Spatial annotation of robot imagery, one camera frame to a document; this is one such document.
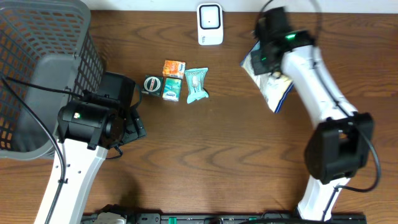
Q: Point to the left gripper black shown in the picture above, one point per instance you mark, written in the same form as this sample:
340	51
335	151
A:
135	128

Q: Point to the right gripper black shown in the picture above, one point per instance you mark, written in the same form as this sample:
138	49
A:
257	69

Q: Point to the large white snack bag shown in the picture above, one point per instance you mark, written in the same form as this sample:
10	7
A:
274	88

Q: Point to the dark green round-label box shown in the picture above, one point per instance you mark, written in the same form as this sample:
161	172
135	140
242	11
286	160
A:
153	85

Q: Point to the green tissue pack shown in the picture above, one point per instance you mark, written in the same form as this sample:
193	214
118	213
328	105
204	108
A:
172	89

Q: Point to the teal small snack packet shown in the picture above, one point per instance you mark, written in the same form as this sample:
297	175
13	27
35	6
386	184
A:
195	81

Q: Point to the orange tissue pack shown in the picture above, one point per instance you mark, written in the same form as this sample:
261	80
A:
174	69

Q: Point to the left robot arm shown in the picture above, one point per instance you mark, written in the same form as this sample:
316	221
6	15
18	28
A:
87	129

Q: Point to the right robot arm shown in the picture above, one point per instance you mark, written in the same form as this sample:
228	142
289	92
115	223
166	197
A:
339	154

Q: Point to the white barcode scanner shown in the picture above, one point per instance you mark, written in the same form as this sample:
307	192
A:
210	24

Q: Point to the grey plastic mesh basket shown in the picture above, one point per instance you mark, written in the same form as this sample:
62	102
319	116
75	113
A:
48	58

